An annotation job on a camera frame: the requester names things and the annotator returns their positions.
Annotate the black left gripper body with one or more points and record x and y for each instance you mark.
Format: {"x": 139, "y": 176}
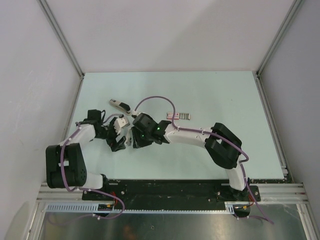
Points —
{"x": 109, "y": 133}

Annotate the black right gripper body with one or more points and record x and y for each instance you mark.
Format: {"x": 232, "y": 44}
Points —
{"x": 146, "y": 140}

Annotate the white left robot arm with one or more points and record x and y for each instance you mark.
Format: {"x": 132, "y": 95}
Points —
{"x": 65, "y": 164}

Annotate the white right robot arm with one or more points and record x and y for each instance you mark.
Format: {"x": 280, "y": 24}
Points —
{"x": 224, "y": 147}

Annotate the red white staple box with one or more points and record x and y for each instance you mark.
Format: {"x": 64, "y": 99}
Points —
{"x": 178, "y": 116}

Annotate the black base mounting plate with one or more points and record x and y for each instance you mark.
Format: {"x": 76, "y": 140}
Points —
{"x": 177, "y": 195}

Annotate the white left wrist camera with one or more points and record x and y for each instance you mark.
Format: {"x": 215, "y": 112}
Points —
{"x": 120, "y": 123}

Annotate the grey slotted cable duct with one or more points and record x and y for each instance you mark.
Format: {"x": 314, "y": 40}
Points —
{"x": 100, "y": 208}

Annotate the aluminium frame rail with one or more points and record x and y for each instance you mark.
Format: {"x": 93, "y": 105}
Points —
{"x": 282, "y": 193}

